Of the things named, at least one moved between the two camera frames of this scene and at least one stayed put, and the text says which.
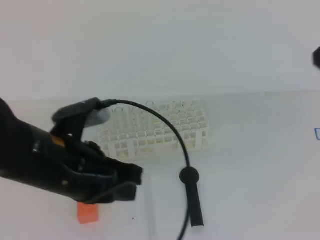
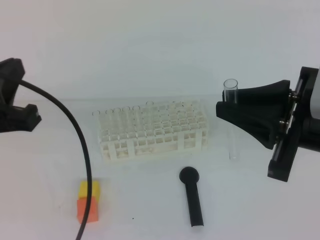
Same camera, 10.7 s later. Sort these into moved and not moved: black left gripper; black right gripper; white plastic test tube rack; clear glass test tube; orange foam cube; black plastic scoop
Moved: black right gripper; black left gripper; clear glass test tube
Not moved: white plastic test tube rack; orange foam cube; black plastic scoop
